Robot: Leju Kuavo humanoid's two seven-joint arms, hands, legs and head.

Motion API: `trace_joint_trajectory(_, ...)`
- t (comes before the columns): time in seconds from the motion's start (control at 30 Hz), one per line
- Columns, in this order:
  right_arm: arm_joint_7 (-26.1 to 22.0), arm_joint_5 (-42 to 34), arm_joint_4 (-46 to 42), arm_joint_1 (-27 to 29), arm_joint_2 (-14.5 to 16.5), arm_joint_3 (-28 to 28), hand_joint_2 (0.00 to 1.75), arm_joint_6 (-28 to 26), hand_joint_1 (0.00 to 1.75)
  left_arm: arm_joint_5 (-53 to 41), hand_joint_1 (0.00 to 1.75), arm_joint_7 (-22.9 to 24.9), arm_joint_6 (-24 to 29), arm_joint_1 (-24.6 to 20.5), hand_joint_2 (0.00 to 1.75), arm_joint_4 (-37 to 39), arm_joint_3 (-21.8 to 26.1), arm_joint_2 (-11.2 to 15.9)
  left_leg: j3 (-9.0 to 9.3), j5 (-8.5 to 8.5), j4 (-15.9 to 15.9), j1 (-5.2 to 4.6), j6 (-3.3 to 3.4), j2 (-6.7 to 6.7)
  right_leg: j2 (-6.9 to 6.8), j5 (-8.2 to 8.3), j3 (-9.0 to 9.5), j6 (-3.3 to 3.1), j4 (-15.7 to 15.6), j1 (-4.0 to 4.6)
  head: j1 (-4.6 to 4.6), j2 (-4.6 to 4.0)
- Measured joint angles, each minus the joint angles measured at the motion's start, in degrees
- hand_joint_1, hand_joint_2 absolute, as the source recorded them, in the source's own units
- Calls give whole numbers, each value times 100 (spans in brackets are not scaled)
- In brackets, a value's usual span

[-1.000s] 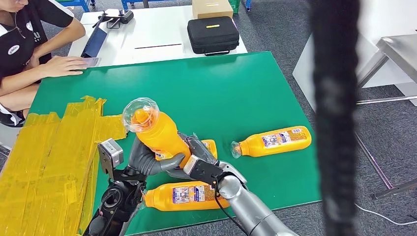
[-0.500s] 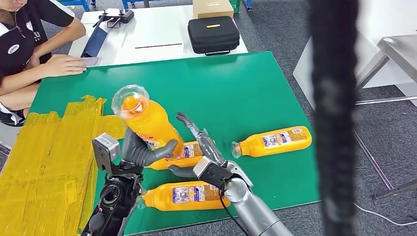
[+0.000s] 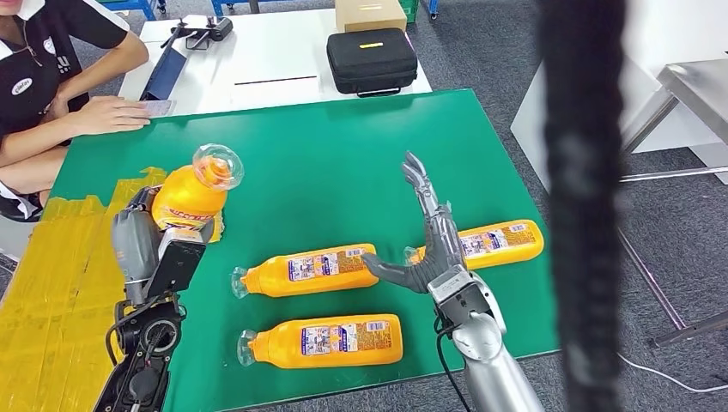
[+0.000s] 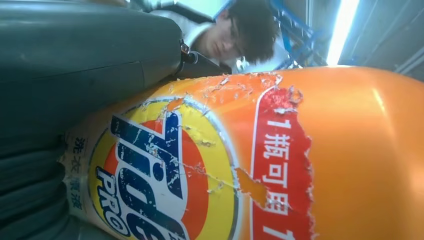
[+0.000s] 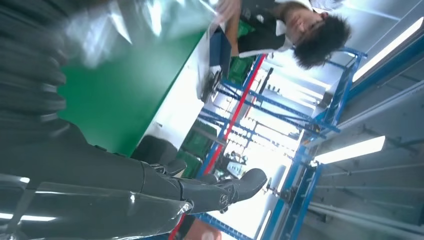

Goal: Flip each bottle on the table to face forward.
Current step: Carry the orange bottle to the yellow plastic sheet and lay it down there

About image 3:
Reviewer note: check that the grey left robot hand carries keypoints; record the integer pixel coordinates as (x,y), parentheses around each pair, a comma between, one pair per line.
(136,244)

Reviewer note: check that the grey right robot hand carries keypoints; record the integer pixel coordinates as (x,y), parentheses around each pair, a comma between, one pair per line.
(443,244)

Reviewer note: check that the person's right hand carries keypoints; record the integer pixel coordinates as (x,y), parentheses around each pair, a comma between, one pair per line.
(108,116)

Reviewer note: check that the orange plastic bottle clear cap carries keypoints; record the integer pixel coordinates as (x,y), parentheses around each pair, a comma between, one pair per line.
(506,241)
(188,202)
(318,272)
(330,341)

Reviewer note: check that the grey smartphone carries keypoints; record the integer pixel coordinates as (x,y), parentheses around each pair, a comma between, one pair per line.
(162,108)

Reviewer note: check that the navy blue folder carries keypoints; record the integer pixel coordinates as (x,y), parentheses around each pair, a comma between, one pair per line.
(165,74)

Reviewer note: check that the person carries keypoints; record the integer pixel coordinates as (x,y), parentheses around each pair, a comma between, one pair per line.
(28,68)

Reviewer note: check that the yellow tape covering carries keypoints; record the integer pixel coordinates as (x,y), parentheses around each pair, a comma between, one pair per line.
(51,295)

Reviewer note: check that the blue metal rack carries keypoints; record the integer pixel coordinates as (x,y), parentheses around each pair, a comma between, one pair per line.
(142,6)
(219,7)

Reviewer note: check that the black handheld device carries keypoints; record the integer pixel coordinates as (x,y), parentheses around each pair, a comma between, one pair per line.
(219,29)

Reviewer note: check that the green table mat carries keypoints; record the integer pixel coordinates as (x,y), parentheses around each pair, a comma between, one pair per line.
(318,159)

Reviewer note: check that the thin black strip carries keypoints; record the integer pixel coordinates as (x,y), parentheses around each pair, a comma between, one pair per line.
(276,80)

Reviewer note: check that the black zip carry case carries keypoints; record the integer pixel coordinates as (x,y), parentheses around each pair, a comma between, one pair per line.
(370,62)

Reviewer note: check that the green plastic crate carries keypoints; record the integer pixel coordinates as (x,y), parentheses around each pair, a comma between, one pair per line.
(409,10)

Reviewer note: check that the brown cardboard box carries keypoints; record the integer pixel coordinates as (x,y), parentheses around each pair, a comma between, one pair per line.
(370,16)

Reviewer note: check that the stainless steel table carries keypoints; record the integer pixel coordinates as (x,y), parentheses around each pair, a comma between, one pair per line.
(699,88)

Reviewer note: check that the white panel table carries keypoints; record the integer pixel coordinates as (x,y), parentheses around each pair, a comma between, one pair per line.
(660,34)

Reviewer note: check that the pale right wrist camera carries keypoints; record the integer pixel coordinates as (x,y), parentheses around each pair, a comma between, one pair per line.
(461,301)

